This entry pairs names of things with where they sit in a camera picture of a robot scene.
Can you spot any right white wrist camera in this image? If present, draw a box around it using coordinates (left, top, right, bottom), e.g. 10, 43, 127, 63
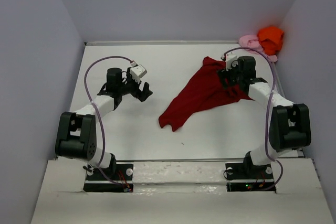
221, 52, 238, 71

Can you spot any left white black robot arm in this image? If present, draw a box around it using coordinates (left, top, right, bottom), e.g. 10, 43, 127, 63
55, 65, 153, 179

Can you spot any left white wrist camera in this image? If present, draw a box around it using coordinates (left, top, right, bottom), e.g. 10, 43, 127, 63
130, 61, 147, 82

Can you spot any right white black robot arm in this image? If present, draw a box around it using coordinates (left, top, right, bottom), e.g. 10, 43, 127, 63
217, 55, 311, 180

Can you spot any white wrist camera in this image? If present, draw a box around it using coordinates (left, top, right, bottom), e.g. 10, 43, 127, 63
130, 61, 147, 82
221, 52, 238, 71

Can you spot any dark red t shirt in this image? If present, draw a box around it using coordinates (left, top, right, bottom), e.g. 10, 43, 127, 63
158, 57, 250, 132

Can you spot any orange t shirt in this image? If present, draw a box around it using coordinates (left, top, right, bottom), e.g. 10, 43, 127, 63
257, 26, 285, 56

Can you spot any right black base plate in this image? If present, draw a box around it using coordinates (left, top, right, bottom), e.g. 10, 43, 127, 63
223, 163, 276, 192

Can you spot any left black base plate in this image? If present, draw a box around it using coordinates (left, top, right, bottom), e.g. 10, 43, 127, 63
83, 163, 134, 193

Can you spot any pink t shirt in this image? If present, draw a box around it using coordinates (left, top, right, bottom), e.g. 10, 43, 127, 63
238, 35, 278, 62

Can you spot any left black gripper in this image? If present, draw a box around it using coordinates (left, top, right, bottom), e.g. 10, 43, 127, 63
118, 68, 152, 102

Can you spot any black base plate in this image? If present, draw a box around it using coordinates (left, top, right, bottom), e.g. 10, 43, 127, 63
223, 163, 276, 192
83, 163, 134, 193

